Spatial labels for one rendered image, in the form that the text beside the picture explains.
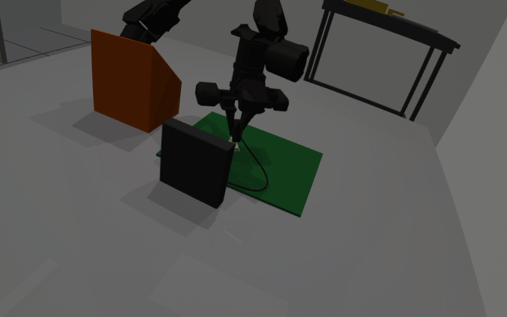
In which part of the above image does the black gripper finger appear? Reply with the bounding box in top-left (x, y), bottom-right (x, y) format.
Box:
top-left (240, 112), bottom-right (256, 130)
top-left (219, 102), bottom-right (237, 133)

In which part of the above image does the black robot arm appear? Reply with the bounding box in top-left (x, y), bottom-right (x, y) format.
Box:
top-left (120, 0), bottom-right (310, 114)

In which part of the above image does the black cable with plug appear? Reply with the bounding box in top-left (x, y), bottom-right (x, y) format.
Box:
top-left (227, 119), bottom-right (269, 192)

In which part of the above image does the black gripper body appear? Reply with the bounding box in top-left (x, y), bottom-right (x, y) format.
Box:
top-left (195, 62), bottom-right (288, 112)

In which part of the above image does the green circuit board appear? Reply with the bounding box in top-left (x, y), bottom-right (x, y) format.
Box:
top-left (193, 112), bottom-right (323, 217)

